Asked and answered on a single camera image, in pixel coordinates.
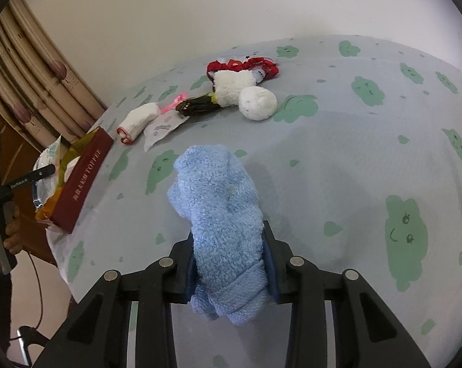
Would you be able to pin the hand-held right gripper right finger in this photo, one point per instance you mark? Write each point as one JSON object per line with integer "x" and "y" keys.
{"x": 272, "y": 276}

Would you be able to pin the cloud print bed sheet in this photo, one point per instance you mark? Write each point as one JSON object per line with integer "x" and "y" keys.
{"x": 330, "y": 161}

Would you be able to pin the white leaf print packet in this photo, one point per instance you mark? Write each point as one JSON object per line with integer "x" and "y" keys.
{"x": 47, "y": 176}

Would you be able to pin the person's left hand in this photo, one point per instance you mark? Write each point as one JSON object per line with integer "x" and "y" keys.
{"x": 12, "y": 234}

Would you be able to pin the white fluffy yellow-black toy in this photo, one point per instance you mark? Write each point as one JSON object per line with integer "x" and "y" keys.
{"x": 231, "y": 86}

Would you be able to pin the light blue towel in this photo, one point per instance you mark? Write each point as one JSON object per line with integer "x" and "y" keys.
{"x": 219, "y": 218}

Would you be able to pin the dark object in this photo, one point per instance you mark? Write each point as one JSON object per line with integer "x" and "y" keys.
{"x": 35, "y": 343}

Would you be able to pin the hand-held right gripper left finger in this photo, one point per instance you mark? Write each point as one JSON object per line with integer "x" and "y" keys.
{"x": 181, "y": 276}

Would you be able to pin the white printed packet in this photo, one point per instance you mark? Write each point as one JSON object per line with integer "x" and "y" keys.
{"x": 162, "y": 128}

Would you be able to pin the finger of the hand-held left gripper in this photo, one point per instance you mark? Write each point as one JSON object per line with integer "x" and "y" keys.
{"x": 20, "y": 182}

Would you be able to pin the red and white cloth toy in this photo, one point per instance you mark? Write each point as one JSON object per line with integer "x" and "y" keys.
{"x": 235, "y": 64}

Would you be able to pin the beige leaf print curtain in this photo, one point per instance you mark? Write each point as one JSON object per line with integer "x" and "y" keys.
{"x": 43, "y": 76}

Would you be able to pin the white fluffy sock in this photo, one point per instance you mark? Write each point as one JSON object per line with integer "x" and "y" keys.
{"x": 257, "y": 103}

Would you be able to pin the pink ribbon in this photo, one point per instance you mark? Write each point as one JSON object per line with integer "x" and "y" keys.
{"x": 171, "y": 104}

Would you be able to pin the green tray with red rim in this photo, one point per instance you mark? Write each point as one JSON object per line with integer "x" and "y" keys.
{"x": 83, "y": 184}

